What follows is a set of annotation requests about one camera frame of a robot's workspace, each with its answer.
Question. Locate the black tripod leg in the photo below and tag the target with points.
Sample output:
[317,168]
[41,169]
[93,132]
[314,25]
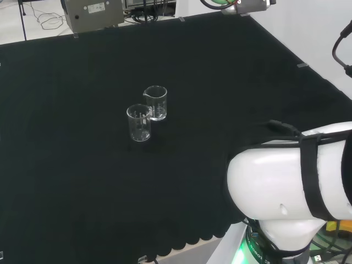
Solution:
[24,22]

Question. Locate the grey metal equipment box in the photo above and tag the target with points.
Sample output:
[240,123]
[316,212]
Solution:
[93,13]

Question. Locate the black table cloth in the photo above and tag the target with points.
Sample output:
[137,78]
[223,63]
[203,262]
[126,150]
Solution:
[82,170]

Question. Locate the black equipment rack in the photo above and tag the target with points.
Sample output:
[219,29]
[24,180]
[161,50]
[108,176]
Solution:
[151,3]

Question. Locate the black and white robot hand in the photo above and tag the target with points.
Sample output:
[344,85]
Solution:
[255,5]

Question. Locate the clear glass beaker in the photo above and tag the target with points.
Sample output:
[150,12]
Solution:
[138,125]
[155,105]

